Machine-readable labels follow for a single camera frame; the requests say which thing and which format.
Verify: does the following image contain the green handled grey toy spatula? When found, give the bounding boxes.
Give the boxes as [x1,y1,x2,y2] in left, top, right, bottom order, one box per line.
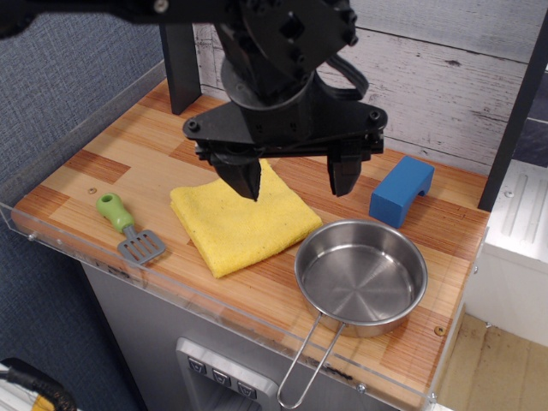
[96,193,166,265]

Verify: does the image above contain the white grooved metal block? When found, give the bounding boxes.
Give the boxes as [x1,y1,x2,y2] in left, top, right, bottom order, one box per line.
[485,160,547,271]

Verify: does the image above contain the silver dispenser button panel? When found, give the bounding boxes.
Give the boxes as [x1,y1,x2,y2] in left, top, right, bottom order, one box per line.
[176,337,281,410]

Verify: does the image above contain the yellow folded cloth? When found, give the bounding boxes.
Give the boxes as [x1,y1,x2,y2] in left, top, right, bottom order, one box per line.
[170,159,322,278]

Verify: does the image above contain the black right vertical post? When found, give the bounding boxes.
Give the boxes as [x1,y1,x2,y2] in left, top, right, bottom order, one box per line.
[478,15,547,211]

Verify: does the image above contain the stainless steel pan with handle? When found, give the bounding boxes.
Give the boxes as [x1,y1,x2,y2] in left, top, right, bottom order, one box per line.
[276,219,429,410]

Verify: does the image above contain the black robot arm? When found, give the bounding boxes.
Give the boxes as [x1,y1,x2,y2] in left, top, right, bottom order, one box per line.
[1,1,387,200]

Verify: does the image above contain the black cable bundle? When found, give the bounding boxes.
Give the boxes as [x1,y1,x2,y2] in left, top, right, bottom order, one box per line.
[0,357,82,411]

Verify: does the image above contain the grey toy fridge cabinet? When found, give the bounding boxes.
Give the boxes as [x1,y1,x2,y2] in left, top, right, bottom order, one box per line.
[80,261,389,411]

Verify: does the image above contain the blue wooden arch block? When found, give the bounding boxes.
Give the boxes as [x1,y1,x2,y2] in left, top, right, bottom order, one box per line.
[369,156,435,229]

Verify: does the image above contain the clear acrylic table guard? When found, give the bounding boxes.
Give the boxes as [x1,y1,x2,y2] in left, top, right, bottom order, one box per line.
[10,64,487,410]

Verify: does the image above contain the black vertical post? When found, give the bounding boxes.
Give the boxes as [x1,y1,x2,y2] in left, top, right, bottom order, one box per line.
[478,15,547,211]
[159,24,202,115]

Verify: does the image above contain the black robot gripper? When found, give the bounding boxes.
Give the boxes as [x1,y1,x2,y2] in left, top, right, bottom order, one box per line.
[183,63,388,201]

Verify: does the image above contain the black left vertical post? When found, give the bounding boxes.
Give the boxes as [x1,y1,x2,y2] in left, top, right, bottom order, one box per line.
[159,24,202,115]

